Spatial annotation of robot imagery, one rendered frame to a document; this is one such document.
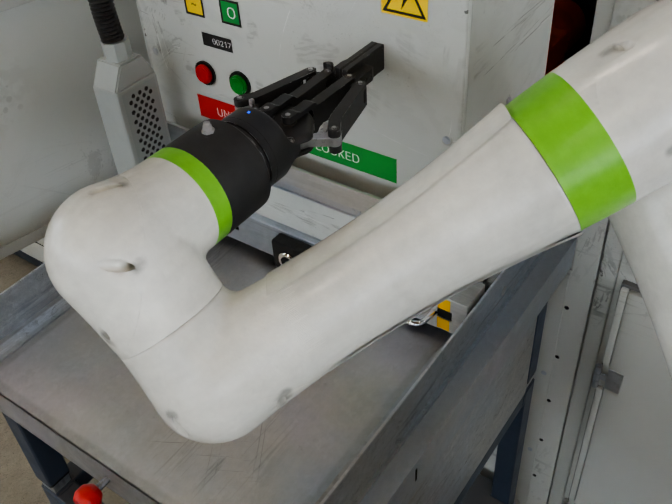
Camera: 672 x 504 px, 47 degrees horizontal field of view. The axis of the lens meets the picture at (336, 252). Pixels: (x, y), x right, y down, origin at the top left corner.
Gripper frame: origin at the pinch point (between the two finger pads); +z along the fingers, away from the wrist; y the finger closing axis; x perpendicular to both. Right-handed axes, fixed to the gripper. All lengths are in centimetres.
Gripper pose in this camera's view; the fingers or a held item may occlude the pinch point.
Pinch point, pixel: (360, 68)
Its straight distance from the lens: 84.6
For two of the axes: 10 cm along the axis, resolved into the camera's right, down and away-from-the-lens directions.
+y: 8.2, 3.4, -4.7
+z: 5.7, -5.6, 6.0
